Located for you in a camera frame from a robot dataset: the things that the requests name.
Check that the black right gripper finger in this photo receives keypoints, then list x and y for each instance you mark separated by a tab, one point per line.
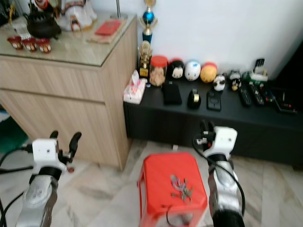
203	126
211	126

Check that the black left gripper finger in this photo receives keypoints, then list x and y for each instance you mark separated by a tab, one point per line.
75	139
53	135

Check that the metal key bunch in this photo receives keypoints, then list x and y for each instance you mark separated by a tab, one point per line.
181	188

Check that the black TV console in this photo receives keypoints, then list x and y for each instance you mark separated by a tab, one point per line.
208	123

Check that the black tape dispenser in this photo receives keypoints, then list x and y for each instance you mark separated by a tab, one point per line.
194	99

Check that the light wooden cabinet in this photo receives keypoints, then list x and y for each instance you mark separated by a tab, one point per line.
57	94

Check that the green cloth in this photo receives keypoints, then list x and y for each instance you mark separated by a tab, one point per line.
12	137

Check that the small panda toy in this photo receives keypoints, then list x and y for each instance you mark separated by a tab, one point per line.
219	83

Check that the black wallet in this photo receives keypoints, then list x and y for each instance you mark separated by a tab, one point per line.
172	93

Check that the black remote control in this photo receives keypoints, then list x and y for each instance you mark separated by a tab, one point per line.
245	97
256	94

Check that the small dark figurine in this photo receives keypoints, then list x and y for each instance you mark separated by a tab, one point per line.
235	80

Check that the yellow red head toy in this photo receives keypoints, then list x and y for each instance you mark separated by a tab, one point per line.
209	73

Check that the white blue head toy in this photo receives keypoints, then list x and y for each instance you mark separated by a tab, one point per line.
192	71

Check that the red plastic stool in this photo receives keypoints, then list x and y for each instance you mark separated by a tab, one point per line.
158	177

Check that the black haired head toy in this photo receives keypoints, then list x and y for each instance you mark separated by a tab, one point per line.
176	70

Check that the green white box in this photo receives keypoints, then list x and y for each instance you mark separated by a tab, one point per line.
254	76

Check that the red lidded jar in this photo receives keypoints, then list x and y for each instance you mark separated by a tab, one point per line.
158	72

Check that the pink tissue pack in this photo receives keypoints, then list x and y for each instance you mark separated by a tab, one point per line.
135	89

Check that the flat black box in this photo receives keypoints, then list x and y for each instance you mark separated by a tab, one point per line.
285	101

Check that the small black calculator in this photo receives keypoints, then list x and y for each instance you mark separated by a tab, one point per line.
260	64

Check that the small gold trophy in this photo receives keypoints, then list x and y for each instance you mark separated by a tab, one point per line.
145	59

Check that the small red cup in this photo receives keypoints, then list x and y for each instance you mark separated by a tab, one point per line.
30	44
44	45
15	42

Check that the black television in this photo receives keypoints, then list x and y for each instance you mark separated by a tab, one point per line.
291	71

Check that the black iron teapot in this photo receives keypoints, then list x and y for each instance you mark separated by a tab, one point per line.
44	24

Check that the red booklet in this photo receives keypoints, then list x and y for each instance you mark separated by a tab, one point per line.
109	27

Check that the gold trophy with blue ball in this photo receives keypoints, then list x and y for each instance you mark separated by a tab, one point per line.
148	19

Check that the white robed figurine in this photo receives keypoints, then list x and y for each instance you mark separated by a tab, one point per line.
78	13

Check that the metal lamp pole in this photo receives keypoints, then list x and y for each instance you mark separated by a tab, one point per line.
118	8

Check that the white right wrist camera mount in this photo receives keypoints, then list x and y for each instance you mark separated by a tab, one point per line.
226	138

